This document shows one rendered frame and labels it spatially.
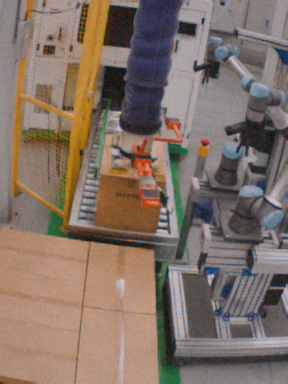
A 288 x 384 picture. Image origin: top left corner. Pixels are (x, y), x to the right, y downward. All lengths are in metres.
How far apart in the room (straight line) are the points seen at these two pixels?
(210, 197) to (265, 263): 0.66
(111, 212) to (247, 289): 0.99
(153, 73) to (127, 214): 1.01
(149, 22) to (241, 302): 1.81
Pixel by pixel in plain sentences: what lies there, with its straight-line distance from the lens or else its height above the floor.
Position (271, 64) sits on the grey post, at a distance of 5.61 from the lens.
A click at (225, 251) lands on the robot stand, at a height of 0.92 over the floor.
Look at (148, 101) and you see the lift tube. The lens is 2.41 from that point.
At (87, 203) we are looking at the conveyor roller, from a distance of 3.31.
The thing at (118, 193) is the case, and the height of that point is 0.83.
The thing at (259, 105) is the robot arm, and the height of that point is 1.80.
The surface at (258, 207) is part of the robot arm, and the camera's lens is 2.24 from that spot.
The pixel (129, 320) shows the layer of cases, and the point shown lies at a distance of 2.44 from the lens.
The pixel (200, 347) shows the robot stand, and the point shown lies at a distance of 2.81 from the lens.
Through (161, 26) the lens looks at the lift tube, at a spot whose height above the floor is 1.95.
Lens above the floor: 2.30
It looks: 30 degrees down
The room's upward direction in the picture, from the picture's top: 10 degrees clockwise
